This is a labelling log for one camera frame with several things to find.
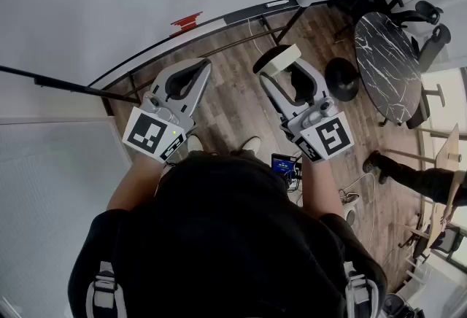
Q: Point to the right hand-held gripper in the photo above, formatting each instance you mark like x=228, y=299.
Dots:
x=328, y=138

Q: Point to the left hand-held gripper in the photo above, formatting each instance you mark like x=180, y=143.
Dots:
x=153, y=134

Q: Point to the white block with black base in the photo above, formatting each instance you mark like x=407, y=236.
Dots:
x=284, y=59

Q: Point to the person's right forearm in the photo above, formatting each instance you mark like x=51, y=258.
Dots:
x=321, y=189

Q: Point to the person's left forearm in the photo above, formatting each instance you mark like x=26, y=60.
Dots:
x=135, y=181

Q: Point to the person's left shoe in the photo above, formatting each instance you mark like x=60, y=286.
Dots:
x=194, y=143

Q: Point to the person's shoe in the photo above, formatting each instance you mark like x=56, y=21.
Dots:
x=194, y=143
x=250, y=145

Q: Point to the red striped sticker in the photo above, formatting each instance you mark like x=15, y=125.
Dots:
x=186, y=23

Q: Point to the person's right shoe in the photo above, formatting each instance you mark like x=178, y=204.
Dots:
x=250, y=145

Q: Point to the small blue screen device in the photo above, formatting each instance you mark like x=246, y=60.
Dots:
x=281, y=163

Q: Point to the black marble round table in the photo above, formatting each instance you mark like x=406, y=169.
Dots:
x=388, y=65

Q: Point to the grey office chair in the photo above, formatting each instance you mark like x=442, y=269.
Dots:
x=423, y=108

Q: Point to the white round device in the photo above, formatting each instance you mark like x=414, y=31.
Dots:
x=351, y=216

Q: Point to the black office chair with armrests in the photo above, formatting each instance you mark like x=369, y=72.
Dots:
x=430, y=35

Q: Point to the person's black shirt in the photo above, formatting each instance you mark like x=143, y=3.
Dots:
x=226, y=243

